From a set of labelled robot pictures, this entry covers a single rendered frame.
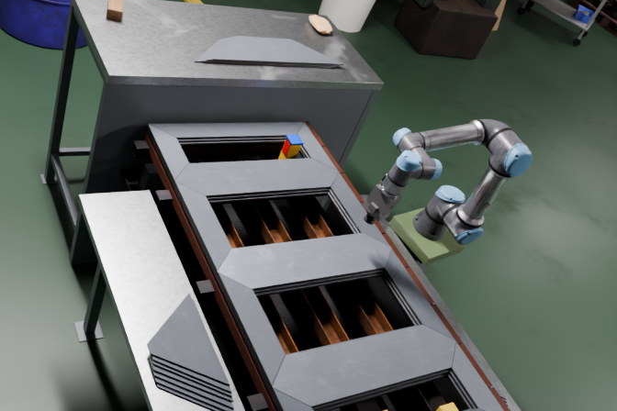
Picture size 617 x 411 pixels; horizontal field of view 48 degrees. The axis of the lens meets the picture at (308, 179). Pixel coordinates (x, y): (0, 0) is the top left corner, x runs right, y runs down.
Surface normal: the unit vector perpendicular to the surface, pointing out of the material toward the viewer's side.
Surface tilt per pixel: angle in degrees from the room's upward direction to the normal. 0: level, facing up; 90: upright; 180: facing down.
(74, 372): 0
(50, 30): 90
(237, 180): 0
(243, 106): 90
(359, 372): 0
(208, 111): 90
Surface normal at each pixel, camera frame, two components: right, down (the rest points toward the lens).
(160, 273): 0.33, -0.74
